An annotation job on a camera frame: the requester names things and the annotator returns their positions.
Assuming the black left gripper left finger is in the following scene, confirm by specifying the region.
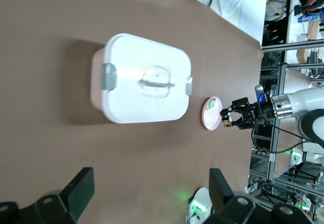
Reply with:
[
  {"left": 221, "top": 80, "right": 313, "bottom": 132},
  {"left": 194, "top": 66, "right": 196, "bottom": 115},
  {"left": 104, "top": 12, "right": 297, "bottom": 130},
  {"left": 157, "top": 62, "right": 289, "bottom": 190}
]
[{"left": 0, "top": 167, "right": 96, "bottom": 224}]

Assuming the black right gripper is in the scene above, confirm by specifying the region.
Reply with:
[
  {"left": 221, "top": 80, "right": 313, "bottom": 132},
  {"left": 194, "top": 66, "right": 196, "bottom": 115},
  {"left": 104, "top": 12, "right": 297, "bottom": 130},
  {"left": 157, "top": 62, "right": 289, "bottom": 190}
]
[{"left": 220, "top": 97, "right": 274, "bottom": 130}]

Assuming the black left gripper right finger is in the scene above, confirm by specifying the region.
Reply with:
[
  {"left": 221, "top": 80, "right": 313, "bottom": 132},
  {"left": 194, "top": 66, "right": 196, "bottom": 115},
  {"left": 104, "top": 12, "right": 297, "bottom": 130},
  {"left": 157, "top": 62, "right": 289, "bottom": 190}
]
[{"left": 205, "top": 167, "right": 312, "bottom": 224}]

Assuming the white lidded storage box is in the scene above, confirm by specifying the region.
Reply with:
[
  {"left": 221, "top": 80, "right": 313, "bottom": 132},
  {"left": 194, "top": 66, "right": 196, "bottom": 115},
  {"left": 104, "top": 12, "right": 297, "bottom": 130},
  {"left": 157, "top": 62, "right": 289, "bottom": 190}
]
[{"left": 90, "top": 33, "right": 194, "bottom": 125}]

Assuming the blue printed box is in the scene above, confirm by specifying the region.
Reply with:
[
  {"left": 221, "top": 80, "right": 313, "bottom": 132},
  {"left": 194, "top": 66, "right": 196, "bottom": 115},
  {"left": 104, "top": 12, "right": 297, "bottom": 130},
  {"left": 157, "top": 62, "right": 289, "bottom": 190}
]
[{"left": 296, "top": 12, "right": 321, "bottom": 24}]

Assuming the pale pink round plate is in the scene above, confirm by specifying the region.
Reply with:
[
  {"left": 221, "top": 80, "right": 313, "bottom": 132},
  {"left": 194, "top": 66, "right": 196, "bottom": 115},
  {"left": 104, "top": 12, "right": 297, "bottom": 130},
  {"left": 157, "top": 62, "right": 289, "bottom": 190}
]
[{"left": 200, "top": 96, "right": 224, "bottom": 131}]

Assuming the white cloth sheet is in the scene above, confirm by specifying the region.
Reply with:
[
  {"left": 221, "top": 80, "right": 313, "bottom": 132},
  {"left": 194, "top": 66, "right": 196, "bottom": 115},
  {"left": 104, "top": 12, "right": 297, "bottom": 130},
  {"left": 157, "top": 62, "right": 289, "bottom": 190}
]
[{"left": 174, "top": 0, "right": 269, "bottom": 46}]

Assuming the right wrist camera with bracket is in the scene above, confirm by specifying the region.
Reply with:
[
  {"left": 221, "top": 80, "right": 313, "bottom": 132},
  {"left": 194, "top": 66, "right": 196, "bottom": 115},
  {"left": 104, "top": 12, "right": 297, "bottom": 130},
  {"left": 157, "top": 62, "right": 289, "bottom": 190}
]
[{"left": 254, "top": 84, "right": 270, "bottom": 104}]

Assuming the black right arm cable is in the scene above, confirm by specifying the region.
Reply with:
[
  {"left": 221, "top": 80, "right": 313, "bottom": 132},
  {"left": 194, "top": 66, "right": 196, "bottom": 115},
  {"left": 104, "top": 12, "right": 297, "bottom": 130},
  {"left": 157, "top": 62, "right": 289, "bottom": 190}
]
[{"left": 250, "top": 121, "right": 306, "bottom": 154}]

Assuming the aluminium frame rack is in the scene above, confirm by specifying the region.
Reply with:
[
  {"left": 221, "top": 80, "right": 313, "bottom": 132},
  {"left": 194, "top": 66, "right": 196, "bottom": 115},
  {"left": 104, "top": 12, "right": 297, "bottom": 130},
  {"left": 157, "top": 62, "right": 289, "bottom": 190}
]
[{"left": 249, "top": 39, "right": 324, "bottom": 202}]

